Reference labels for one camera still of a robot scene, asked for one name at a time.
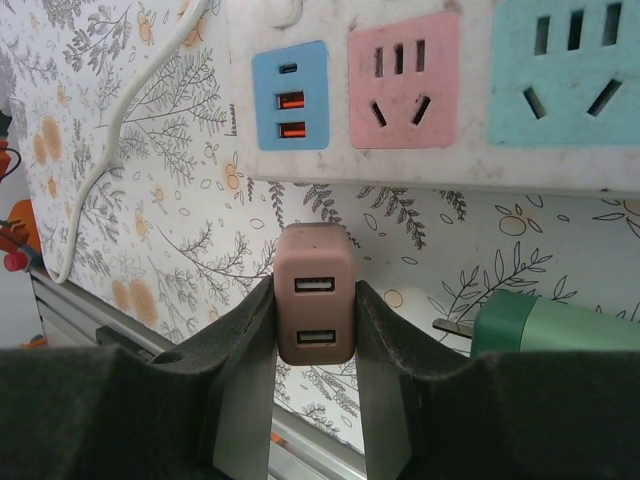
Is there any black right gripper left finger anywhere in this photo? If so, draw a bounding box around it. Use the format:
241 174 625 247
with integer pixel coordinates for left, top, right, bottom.
0 278 278 480

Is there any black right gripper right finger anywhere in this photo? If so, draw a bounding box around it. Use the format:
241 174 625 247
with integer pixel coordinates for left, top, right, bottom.
352 279 640 480

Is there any green dual USB charger plug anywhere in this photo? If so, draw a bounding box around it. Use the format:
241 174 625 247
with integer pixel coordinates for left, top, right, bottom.
432 289 640 359

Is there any pink dual USB charger plug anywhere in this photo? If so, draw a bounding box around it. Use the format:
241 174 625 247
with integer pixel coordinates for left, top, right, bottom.
272 223 359 367

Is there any white multi-socket power strip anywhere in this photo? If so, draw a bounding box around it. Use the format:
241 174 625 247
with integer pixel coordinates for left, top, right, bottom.
222 0 640 199

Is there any floral white tablecloth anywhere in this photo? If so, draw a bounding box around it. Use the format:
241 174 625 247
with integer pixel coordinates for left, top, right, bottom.
0 0 640 451

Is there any orange plastic object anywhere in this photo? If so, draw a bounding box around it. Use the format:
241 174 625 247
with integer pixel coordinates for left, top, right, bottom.
0 198 44 254

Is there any aluminium table edge rail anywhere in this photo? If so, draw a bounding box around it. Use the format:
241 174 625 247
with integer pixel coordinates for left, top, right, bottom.
29 267 366 480

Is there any thin white cable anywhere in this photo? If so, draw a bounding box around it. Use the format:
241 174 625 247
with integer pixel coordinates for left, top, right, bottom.
47 0 211 285

